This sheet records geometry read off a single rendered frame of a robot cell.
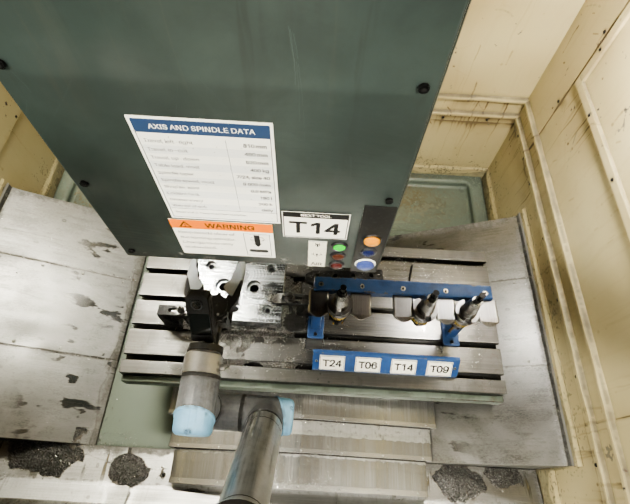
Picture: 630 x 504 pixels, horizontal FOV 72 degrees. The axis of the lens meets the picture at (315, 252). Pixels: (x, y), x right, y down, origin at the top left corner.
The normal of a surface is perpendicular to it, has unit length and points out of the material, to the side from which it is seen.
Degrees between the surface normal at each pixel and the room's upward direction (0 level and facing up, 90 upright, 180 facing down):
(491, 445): 24
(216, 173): 90
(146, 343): 0
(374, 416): 8
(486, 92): 90
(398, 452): 8
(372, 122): 90
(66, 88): 90
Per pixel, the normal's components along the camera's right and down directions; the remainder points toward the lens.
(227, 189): -0.05, 0.87
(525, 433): -0.39, -0.46
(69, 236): 0.43, -0.41
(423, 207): 0.03, -0.48
